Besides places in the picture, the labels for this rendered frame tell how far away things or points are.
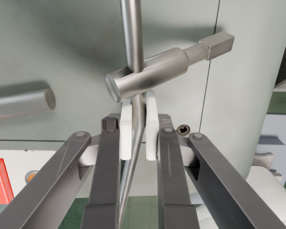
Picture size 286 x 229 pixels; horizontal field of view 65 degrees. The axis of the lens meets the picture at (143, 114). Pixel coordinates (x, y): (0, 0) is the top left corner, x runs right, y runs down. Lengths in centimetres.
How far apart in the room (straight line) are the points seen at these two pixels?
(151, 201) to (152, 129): 198
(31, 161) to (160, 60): 19
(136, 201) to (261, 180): 147
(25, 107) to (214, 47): 18
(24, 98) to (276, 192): 70
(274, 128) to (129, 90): 84
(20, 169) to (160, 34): 22
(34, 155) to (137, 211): 195
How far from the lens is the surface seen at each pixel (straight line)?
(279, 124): 96
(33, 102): 23
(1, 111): 25
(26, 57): 24
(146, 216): 225
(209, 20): 22
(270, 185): 80
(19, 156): 29
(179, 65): 17
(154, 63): 16
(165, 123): 17
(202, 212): 82
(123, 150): 16
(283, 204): 77
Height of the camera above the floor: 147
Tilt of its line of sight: 65 degrees down
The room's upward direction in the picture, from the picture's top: 178 degrees clockwise
